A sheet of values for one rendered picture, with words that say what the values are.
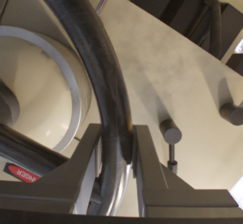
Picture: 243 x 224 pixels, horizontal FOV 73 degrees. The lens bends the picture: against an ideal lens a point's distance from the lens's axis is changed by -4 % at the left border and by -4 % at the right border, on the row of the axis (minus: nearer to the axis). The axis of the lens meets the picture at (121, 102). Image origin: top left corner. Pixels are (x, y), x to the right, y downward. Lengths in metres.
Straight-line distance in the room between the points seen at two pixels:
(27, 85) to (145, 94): 0.22
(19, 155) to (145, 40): 0.28
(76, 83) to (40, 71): 0.05
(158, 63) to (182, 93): 0.08
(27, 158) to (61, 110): 0.11
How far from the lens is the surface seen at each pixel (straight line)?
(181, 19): 1.17
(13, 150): 0.19
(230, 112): 0.39
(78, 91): 0.27
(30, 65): 0.27
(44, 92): 0.26
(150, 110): 0.37
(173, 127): 0.35
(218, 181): 0.51
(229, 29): 1.17
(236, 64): 1.22
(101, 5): 0.33
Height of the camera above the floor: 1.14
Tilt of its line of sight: 13 degrees up
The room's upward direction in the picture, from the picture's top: 149 degrees counter-clockwise
